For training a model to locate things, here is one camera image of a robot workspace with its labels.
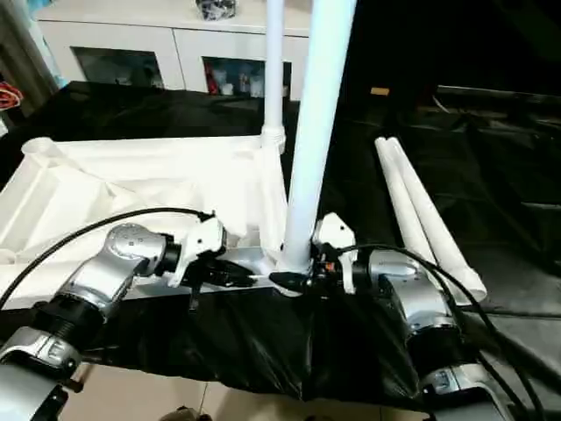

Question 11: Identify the white plastic table top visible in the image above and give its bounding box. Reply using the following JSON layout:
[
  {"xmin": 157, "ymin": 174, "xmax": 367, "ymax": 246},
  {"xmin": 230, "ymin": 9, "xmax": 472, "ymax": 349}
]
[{"xmin": 0, "ymin": 130, "xmax": 308, "ymax": 304}]

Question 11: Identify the white plastic table leg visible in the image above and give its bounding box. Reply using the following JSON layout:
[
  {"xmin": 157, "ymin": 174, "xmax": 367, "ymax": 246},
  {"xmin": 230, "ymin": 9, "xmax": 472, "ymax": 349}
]
[
  {"xmin": 261, "ymin": 0, "xmax": 288, "ymax": 155},
  {"xmin": 374, "ymin": 138, "xmax": 458, "ymax": 299},
  {"xmin": 386, "ymin": 138, "xmax": 489, "ymax": 306},
  {"xmin": 276, "ymin": 0, "xmax": 359, "ymax": 275}
]

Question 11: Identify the black plastic mat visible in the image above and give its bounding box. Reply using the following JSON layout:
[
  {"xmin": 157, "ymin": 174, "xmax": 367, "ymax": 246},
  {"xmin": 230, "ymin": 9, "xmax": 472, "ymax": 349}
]
[{"xmin": 0, "ymin": 81, "xmax": 561, "ymax": 413}]

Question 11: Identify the white cabinet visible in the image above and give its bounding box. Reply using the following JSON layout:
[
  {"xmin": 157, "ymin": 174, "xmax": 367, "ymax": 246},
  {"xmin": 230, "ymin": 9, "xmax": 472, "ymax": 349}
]
[{"xmin": 33, "ymin": 0, "xmax": 313, "ymax": 99}]

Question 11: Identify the grey crumpled bundle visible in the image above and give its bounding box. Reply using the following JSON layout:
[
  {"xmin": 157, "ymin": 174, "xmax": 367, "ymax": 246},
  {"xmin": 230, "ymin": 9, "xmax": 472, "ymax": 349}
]
[{"xmin": 195, "ymin": 0, "xmax": 238, "ymax": 22}]

